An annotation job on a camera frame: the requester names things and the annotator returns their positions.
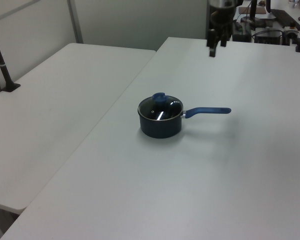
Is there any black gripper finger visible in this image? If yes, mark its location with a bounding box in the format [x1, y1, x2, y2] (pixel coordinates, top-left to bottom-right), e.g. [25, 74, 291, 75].
[220, 25, 228, 48]
[206, 28, 217, 58]

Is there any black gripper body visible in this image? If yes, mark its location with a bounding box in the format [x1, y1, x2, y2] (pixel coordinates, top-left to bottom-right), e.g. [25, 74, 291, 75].
[210, 6, 236, 31]

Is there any glass lid with blue knob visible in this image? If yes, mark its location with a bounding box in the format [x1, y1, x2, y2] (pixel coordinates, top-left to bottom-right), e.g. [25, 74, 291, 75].
[137, 92, 184, 122]

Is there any dark blue saucepan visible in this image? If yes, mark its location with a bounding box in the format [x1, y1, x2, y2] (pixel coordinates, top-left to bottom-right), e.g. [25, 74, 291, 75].
[137, 99, 233, 139]

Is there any black electronics box green light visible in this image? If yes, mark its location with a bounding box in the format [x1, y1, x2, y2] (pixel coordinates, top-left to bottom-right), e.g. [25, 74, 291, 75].
[232, 22, 253, 42]

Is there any black monitor stand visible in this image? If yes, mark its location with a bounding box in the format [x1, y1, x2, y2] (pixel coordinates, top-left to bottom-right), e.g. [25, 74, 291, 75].
[239, 0, 266, 29]

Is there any brown cardboard sheet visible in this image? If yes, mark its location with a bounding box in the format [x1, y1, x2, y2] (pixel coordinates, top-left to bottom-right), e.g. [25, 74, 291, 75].
[238, 5, 267, 15]

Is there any black computer box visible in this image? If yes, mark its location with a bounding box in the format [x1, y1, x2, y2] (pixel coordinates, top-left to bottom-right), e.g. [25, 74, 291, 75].
[253, 29, 284, 46]

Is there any thin black stand pole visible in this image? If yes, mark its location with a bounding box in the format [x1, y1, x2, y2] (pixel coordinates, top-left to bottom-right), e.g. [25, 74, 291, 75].
[265, 0, 276, 20]

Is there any black keyboard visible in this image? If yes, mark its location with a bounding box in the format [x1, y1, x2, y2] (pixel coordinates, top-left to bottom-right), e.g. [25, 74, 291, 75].
[269, 8, 300, 30]

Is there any grey power device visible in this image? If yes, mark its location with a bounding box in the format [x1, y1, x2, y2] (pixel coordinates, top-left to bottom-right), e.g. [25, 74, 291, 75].
[282, 26, 300, 46]

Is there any black pole stand white tape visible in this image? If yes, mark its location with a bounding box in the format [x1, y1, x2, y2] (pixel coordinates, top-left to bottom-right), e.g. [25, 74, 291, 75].
[0, 21, 22, 93]

